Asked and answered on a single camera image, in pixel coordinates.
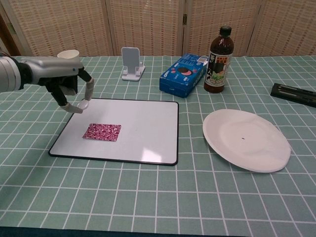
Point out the white paper plate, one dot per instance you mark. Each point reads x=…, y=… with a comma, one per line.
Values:
x=247, y=142

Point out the white drawing board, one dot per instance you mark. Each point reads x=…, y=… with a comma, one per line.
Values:
x=133, y=133

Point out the white phone stand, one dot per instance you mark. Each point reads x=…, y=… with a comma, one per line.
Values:
x=132, y=64

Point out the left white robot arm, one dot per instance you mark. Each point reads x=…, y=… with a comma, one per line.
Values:
x=8, y=74

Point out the blue Oreo cookie box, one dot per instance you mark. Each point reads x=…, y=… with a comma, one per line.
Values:
x=182, y=76

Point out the pink patterned packet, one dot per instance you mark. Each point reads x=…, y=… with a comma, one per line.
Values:
x=102, y=132

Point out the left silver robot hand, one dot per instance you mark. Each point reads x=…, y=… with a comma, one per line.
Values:
x=54, y=70

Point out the green grid tablecloth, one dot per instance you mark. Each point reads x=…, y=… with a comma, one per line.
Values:
x=158, y=197

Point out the white paper cup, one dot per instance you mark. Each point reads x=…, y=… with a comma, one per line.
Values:
x=70, y=54

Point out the bamboo folding screen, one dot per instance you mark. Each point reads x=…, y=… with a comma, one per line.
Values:
x=158, y=24

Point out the dark sauce bottle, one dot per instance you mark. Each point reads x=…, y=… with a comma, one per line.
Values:
x=218, y=66

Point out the black folding laptop stand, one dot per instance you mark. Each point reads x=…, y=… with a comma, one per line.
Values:
x=296, y=95

